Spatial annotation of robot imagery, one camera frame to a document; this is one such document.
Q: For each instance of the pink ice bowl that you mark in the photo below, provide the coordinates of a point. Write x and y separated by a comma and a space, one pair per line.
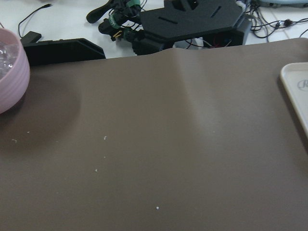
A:
13, 85

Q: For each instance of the black handle with cables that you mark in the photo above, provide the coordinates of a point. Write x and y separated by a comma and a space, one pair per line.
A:
119, 12

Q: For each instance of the black angled stand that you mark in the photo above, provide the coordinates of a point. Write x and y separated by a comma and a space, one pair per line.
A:
179, 20

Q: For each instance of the black flat bracket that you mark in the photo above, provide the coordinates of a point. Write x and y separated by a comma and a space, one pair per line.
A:
62, 51

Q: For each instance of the cream rabbit tray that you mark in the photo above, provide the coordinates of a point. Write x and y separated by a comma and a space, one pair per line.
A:
294, 77

